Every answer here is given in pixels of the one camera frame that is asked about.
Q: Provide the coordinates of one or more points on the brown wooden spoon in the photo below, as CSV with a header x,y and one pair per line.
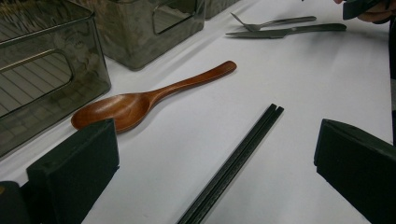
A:
x,y
124,109

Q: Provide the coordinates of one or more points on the black chopstick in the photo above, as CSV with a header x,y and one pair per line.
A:
x,y
241,163
232,161

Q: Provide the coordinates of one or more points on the metal fork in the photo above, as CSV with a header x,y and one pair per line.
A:
x,y
280,21

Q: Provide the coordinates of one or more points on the metal knife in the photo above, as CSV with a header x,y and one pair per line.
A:
x,y
295,30

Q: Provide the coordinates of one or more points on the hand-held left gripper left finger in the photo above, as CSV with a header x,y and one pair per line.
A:
x,y
74,174

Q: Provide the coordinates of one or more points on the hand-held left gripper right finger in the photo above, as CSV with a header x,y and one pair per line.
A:
x,y
361,174

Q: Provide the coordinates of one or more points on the smoky clear plastic bin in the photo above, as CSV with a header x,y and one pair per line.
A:
x,y
218,6
46,40
130,40

